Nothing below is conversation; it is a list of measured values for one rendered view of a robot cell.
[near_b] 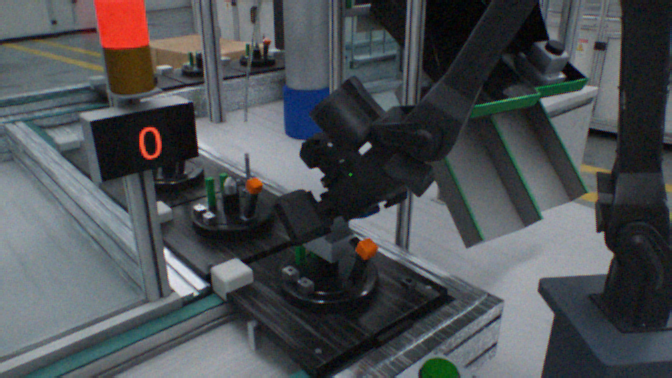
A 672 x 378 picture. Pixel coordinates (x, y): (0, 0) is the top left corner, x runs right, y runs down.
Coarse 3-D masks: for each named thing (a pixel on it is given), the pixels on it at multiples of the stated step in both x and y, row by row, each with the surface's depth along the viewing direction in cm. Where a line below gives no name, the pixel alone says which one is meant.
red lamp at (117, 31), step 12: (96, 0) 57; (108, 0) 56; (120, 0) 56; (132, 0) 57; (96, 12) 58; (108, 12) 57; (120, 12) 57; (132, 12) 57; (144, 12) 59; (108, 24) 57; (120, 24) 57; (132, 24) 58; (144, 24) 59; (108, 36) 58; (120, 36) 58; (132, 36) 58; (144, 36) 59; (120, 48) 58
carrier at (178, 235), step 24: (240, 192) 106; (264, 192) 106; (168, 216) 95; (192, 216) 93; (216, 216) 93; (240, 216) 91; (264, 216) 93; (168, 240) 89; (192, 240) 89; (216, 240) 89; (240, 240) 89; (264, 240) 89; (288, 240) 89; (192, 264) 83; (216, 264) 83
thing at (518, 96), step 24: (384, 0) 87; (432, 0) 95; (456, 0) 91; (480, 0) 86; (384, 24) 88; (432, 24) 92; (456, 24) 92; (432, 48) 80; (456, 48) 89; (432, 72) 81; (504, 72) 85; (480, 96) 80; (504, 96) 82; (528, 96) 79
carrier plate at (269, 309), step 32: (288, 256) 85; (384, 256) 85; (256, 288) 77; (384, 288) 77; (416, 288) 77; (256, 320) 71; (288, 320) 71; (320, 320) 71; (352, 320) 71; (384, 320) 71; (288, 352) 67; (320, 352) 65; (352, 352) 67
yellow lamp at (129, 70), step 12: (108, 48) 59; (132, 48) 59; (144, 48) 60; (108, 60) 59; (120, 60) 59; (132, 60) 59; (144, 60) 60; (108, 72) 60; (120, 72) 59; (132, 72) 60; (144, 72) 60; (108, 84) 61; (120, 84) 60; (132, 84) 60; (144, 84) 61
